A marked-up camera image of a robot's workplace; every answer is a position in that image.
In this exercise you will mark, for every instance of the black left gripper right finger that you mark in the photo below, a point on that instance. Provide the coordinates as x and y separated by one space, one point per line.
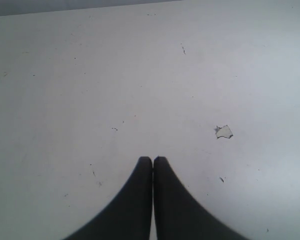
178 216

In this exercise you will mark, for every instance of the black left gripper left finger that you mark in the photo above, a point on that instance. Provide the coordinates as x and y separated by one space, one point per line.
128 216

